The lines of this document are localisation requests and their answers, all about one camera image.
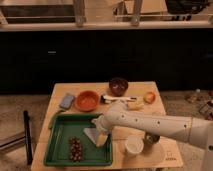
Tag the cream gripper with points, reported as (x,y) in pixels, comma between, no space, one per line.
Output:
(101,138)

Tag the grey towel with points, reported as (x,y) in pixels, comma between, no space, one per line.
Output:
(92,134)

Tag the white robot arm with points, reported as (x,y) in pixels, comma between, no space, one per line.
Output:
(194,131)

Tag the orange red bowl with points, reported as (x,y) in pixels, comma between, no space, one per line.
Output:
(86,101)

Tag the dark brown bowl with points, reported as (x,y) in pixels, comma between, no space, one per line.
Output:
(118,86)

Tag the red grape bunch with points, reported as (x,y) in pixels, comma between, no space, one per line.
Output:
(75,149)

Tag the white cup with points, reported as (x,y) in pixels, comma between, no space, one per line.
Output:
(134,145)

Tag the wooden table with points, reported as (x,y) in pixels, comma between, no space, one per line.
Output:
(164,154)

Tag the green plastic tray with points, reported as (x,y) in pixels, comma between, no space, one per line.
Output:
(68,126)

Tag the blue sponge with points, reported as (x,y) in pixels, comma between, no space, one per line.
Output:
(67,101)

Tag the orange fruit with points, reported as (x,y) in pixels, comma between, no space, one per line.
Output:
(149,97)

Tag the black table leg bar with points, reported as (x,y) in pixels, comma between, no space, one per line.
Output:
(27,133)

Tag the white handled brush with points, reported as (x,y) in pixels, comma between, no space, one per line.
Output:
(109,99)

